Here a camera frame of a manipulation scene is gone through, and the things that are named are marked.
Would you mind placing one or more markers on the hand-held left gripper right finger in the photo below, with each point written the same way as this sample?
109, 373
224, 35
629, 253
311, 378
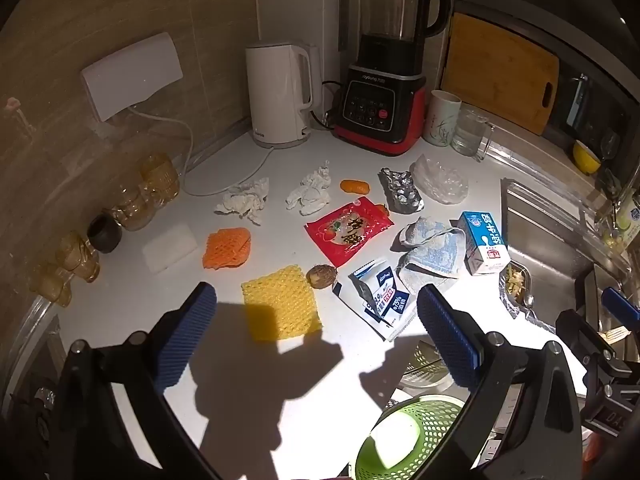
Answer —
450, 335

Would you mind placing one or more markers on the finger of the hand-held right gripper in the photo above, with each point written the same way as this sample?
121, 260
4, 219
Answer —
620, 304
582, 330

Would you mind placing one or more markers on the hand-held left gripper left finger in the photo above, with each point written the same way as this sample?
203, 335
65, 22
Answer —
185, 335

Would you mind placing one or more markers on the green plastic basket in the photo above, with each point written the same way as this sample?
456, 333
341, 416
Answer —
400, 440

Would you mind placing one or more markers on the red snack packet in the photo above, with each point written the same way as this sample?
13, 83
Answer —
347, 232

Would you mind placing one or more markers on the metal strainer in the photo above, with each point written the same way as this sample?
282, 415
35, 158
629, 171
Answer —
420, 362

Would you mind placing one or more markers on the flattened blue milk carton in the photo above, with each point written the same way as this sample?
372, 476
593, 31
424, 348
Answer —
380, 300

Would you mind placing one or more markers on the green label bottle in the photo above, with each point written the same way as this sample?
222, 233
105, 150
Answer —
622, 225

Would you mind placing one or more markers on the blue and white cloth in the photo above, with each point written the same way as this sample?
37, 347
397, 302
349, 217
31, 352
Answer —
432, 255

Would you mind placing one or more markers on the tray of food scraps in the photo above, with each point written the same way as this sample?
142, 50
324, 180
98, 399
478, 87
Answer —
515, 282

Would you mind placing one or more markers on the white foam pad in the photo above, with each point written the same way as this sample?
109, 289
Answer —
169, 249

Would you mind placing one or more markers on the steel sink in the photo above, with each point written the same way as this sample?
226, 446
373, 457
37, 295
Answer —
550, 240

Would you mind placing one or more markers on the orange foam net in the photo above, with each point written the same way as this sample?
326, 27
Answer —
226, 249

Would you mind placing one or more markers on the upright blue milk carton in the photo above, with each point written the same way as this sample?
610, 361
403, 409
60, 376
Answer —
484, 245

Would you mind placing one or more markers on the yellow foam net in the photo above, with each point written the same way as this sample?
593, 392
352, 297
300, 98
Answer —
280, 305

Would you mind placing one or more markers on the metal faucet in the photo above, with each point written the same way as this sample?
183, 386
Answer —
612, 195

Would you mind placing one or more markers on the dark ceramic pot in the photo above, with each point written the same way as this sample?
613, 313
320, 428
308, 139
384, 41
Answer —
104, 232

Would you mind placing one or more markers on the brown mushroom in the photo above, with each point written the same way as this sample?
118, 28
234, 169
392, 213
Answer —
321, 276

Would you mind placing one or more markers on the small orange peel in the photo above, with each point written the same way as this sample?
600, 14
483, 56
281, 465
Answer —
382, 208

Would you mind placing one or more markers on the crumpled white tissue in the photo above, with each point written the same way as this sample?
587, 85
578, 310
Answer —
242, 200
310, 190

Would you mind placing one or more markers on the yellow bowl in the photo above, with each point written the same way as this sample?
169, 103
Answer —
585, 157

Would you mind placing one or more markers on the crumpled aluminium foil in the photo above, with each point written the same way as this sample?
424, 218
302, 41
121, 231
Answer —
400, 190

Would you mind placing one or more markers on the crumpled clear plastic wrap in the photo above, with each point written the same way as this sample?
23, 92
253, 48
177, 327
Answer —
440, 180

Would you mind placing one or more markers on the large orange peel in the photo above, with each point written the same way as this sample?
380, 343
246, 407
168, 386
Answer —
354, 186

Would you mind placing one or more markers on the clear glass mug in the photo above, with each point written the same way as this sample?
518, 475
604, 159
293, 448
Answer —
467, 132

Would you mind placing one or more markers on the white ceramic cup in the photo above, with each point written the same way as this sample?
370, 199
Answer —
441, 117

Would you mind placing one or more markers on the white electric kettle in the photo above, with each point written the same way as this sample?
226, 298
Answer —
272, 95

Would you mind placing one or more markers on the wooden cutting board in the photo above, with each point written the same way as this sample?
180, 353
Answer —
495, 67

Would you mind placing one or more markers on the black and red blender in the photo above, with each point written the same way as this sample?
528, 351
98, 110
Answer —
385, 60

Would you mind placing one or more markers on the white wall socket cover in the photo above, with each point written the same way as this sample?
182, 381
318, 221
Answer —
132, 75

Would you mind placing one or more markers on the pink wall hook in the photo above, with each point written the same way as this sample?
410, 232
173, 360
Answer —
12, 105

